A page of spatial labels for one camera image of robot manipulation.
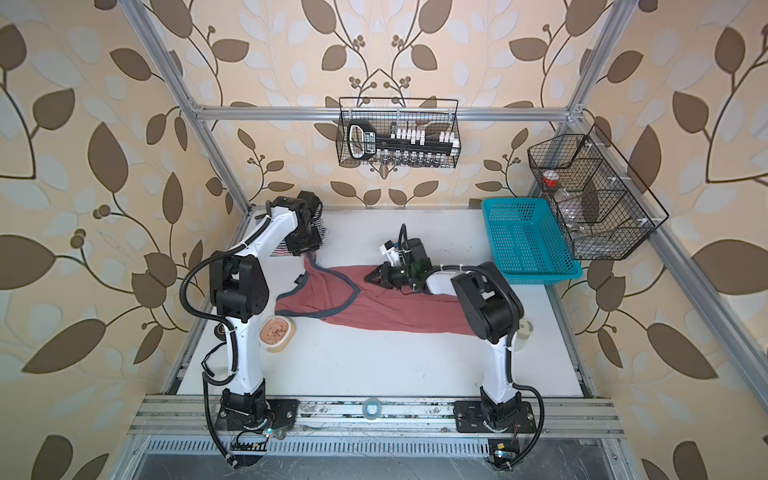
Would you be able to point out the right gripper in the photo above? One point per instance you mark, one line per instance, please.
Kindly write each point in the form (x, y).
(385, 272)

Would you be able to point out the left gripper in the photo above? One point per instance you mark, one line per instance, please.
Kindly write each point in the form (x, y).
(293, 247)

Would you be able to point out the maroon tank top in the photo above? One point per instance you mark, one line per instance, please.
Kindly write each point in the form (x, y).
(340, 296)

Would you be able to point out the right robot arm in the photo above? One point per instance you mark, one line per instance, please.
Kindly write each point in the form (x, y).
(493, 312)

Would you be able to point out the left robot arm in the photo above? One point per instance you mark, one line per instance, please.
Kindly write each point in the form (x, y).
(231, 289)

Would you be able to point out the red striped folded tank top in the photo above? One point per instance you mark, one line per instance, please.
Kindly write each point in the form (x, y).
(282, 250)

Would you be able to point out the beige round tape dispenser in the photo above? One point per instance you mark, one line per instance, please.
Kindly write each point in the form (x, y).
(276, 333)

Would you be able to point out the white tape roll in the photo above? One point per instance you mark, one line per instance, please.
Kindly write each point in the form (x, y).
(523, 334)

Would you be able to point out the teal plastic basket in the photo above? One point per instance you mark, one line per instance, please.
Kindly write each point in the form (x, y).
(526, 243)

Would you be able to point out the red white item in basket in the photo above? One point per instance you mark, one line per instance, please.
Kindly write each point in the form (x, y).
(550, 179)

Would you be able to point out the black handled tool in basket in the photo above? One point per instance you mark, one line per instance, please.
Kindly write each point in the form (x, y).
(364, 141)

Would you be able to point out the black wire basket back wall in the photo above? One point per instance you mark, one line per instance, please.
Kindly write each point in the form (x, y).
(441, 113)

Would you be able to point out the black wire basket wall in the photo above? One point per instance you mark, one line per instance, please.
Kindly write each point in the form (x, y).
(441, 113)
(603, 207)

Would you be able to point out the black wire basket right wall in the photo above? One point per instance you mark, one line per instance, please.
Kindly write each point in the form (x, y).
(603, 207)

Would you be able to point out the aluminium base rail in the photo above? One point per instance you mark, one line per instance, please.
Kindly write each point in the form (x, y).
(576, 430)

